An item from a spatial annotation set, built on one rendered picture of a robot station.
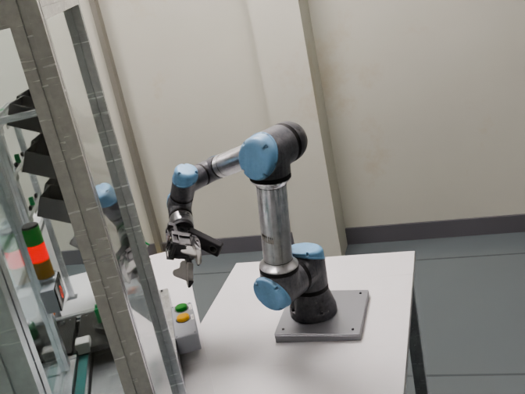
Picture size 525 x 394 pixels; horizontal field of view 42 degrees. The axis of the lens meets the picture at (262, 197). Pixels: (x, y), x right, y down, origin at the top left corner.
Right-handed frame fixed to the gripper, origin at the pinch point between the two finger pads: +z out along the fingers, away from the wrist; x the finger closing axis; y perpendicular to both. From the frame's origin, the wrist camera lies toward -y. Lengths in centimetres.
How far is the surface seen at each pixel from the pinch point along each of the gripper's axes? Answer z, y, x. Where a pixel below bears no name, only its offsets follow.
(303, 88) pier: -206, -102, -34
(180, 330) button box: 2.4, -1.3, -21.8
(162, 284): -48, -7, -53
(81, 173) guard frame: 83, 48, 90
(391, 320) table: 12, -61, 2
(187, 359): 6.5, -5.3, -30.0
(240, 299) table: -22.4, -28.2, -30.7
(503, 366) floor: -29, -171, -62
